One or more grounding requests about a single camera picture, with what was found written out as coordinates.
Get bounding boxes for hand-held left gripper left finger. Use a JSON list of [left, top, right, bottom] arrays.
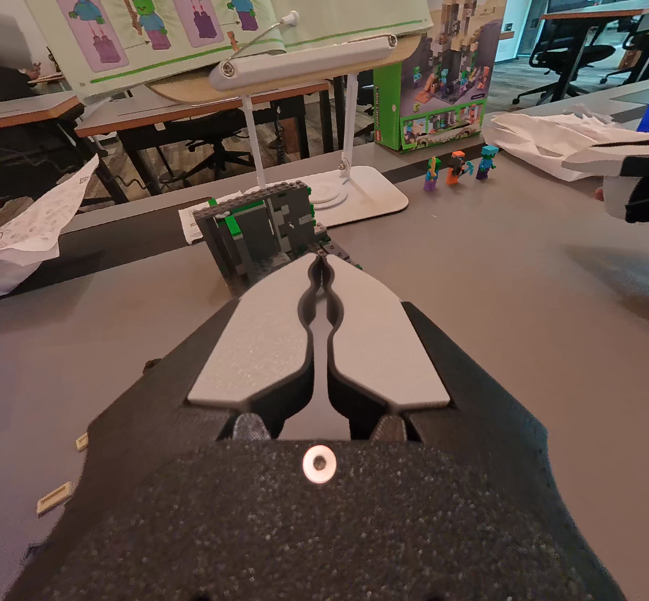
[[188, 253, 323, 439]]

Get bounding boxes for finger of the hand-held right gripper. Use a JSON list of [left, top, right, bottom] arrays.
[[603, 176, 630, 220], [562, 140, 649, 179]]

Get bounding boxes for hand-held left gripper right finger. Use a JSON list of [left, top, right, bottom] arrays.
[[322, 253, 451, 439]]

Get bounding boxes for grey desk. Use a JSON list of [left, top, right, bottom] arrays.
[[0, 81, 649, 601]]

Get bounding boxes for wooden office desk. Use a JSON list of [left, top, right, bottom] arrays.
[[75, 81, 345, 191]]

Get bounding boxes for grey toy rock structure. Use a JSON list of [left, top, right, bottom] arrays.
[[195, 181, 330, 292]]

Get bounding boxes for small printed paper sheet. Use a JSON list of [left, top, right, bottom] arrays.
[[178, 203, 214, 245]]

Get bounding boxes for black mesh office chair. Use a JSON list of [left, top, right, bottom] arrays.
[[512, 0, 617, 106]]

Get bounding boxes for orange toy figure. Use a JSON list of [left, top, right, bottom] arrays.
[[445, 151, 475, 187]]

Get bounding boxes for wooden office table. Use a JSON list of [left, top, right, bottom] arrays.
[[540, 2, 649, 23], [0, 91, 86, 131]]

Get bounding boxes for toy set cardboard box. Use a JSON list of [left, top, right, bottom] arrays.
[[374, 0, 518, 154]]

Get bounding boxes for scattered small toy bricks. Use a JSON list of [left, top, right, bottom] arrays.
[[37, 433, 91, 515]]

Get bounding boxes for white printed paper bag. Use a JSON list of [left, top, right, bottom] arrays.
[[0, 155, 99, 297]]

